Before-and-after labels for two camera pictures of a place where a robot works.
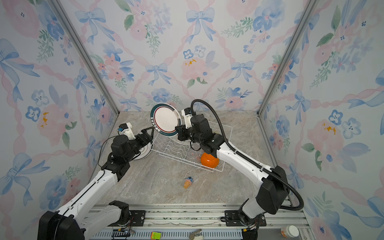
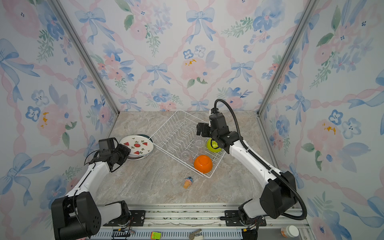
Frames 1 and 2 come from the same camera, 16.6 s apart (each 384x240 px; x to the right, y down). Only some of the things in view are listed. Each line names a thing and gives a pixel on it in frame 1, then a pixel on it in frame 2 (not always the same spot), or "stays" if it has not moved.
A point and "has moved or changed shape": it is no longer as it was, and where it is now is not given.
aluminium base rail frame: [190, 222] stays
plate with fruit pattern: [164, 117] has moved or changed shape
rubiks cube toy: [155, 235] stays
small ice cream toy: [188, 182] stays
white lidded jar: [289, 231] stays
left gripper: [148, 138] to [126, 151]
